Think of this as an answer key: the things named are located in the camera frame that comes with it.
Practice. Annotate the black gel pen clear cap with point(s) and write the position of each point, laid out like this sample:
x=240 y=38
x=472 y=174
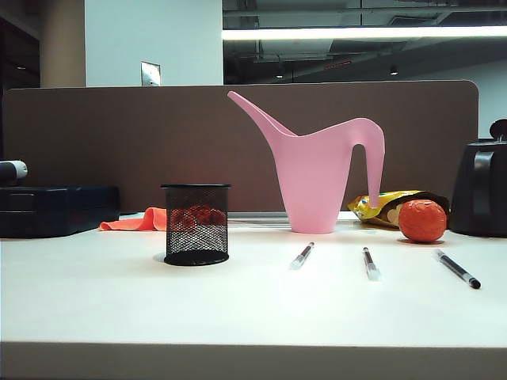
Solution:
x=370 y=263
x=455 y=268
x=302 y=256

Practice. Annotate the metal wall plate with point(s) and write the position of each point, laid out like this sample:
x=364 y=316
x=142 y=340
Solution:
x=150 y=73

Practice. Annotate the black mesh pen holder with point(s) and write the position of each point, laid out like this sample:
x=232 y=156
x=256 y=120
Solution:
x=196 y=259

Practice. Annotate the orange fruit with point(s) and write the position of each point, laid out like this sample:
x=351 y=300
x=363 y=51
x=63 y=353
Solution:
x=421 y=221

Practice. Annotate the yellow snack bag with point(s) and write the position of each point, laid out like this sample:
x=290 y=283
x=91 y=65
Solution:
x=366 y=207

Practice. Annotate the black plastic box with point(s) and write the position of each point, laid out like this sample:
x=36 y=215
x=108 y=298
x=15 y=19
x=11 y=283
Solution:
x=59 y=210

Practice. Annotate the brown desk partition panel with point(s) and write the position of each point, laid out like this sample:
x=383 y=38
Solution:
x=119 y=130

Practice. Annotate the pink plastic watering can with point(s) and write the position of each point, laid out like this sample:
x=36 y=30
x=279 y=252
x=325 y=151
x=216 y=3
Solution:
x=313 y=178

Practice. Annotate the orange cloth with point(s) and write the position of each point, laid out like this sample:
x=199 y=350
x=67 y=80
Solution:
x=134 y=223

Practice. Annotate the black kettle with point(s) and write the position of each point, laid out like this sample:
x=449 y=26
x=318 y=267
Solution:
x=479 y=206

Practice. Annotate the white and black cylindrical device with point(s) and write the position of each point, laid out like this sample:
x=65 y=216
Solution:
x=12 y=170

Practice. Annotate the ceiling light strip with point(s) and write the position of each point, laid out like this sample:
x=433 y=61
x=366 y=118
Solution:
x=356 y=32

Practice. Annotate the aluminium partition base rail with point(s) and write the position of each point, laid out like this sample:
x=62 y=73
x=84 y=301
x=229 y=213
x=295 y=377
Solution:
x=257 y=215

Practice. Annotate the beige column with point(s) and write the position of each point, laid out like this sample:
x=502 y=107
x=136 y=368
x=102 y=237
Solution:
x=61 y=43

